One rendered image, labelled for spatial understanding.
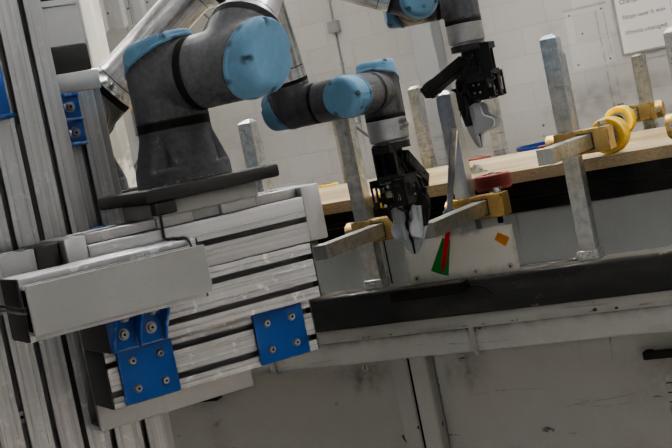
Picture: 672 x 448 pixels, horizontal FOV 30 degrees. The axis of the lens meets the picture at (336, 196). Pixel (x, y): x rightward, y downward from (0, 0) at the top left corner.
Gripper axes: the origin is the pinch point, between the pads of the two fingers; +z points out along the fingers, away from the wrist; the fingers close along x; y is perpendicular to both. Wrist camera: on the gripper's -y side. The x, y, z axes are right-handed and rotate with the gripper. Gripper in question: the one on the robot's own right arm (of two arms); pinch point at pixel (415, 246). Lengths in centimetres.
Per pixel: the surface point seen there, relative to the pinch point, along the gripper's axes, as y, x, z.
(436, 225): -8.5, 1.4, -2.5
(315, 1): -784, -398, -141
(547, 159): -9.4, 25.3, -11.3
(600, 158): -55, 23, -7
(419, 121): -148, -56, -22
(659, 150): -55, 36, -7
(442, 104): -38.8, -4.6, -25.2
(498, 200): -38.2, 4.0, -2.9
